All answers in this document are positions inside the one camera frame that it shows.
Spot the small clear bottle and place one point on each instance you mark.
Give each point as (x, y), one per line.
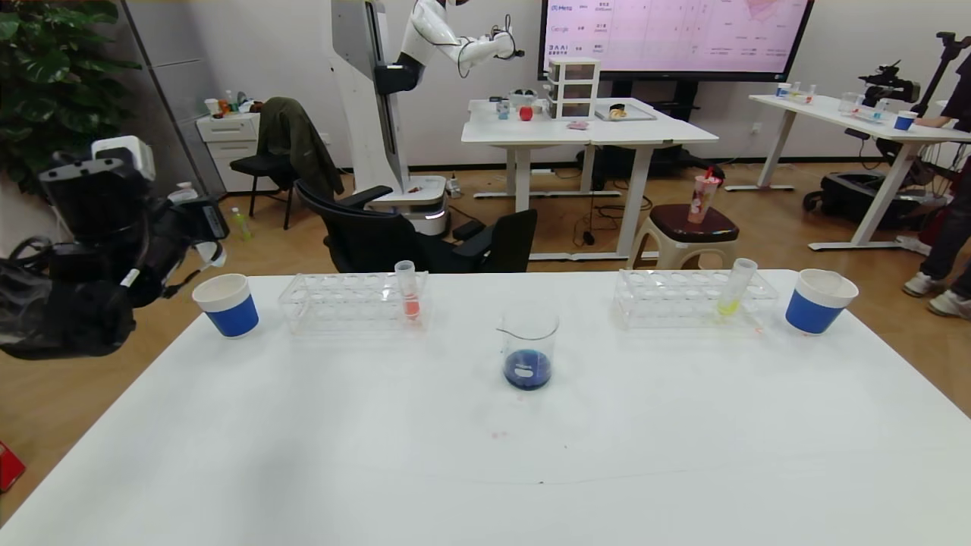
(781, 89)

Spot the clear glass beaker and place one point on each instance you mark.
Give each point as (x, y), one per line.
(529, 368)

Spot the large display screen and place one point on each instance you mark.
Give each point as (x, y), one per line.
(675, 42)

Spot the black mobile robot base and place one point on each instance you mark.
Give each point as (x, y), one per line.
(857, 199)

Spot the green leafy plant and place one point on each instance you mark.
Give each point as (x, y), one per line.
(53, 76)

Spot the olive green jacket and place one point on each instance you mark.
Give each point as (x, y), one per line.
(300, 142)

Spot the clear acrylic test tube rack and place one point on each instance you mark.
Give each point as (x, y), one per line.
(362, 305)
(686, 302)

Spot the black office chair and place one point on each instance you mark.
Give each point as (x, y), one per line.
(379, 241)

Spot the small pink object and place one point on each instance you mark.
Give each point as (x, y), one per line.
(578, 125)

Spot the pink drink cup with straw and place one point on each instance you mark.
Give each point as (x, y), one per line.
(700, 199)

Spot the test tube with red pigment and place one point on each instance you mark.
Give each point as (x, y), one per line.
(410, 303)

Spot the black display stand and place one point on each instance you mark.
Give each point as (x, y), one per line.
(683, 95)

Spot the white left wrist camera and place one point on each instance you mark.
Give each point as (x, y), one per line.
(125, 155)

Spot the small light blue cup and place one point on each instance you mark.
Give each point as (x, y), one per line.
(503, 110)

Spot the green drink bottle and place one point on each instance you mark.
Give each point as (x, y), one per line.
(240, 225)

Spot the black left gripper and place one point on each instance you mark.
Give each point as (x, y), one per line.
(210, 218)

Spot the white humanoid robot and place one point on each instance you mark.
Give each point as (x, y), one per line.
(364, 76)

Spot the white drawer cabinet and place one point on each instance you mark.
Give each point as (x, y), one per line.
(230, 142)

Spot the blue and white paper cup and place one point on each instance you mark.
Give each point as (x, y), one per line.
(808, 315)
(230, 312)

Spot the person in cream jacket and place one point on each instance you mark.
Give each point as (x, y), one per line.
(952, 235)

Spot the grey tray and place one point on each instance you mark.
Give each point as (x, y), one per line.
(625, 114)

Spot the brown plastic stool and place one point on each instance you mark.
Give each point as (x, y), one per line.
(724, 227)

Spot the test tube with yellow pigment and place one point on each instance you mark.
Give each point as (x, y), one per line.
(730, 303)

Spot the small blue paper cup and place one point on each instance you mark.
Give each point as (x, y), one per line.
(904, 121)

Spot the black side chair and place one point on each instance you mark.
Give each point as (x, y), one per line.
(258, 164)

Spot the red flat object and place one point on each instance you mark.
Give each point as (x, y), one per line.
(9, 465)

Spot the white standing desk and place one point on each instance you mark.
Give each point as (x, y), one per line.
(815, 102)
(576, 134)

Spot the white drawer organizer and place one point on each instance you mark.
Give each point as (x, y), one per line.
(574, 89)

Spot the grey tall cabinet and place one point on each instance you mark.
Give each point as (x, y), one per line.
(174, 76)

